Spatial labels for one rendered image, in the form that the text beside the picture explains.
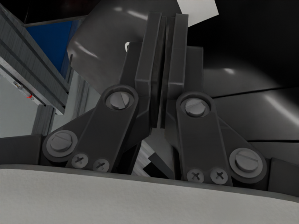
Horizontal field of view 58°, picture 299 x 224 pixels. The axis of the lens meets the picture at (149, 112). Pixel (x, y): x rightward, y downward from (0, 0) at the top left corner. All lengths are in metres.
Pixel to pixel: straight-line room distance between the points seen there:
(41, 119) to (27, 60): 0.17
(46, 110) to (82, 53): 0.48
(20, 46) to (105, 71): 0.36
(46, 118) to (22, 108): 0.55
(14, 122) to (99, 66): 1.03
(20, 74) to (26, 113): 0.66
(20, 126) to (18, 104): 0.10
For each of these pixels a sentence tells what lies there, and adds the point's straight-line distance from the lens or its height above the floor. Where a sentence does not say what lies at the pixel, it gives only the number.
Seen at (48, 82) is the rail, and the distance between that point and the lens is 0.63.
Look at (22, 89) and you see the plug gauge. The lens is 0.57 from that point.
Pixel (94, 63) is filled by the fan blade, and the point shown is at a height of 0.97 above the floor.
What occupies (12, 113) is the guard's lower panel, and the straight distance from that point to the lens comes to 1.21.
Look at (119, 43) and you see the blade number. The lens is 0.16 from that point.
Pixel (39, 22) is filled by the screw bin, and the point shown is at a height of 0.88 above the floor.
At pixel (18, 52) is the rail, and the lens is 0.53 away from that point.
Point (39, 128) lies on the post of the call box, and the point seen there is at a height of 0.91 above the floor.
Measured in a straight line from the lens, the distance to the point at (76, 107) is 1.11.
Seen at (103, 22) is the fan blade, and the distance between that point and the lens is 0.16.
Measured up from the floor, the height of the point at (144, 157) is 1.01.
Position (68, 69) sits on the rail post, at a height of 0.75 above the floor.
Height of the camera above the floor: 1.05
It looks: 19 degrees down
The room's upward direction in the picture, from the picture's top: 174 degrees counter-clockwise
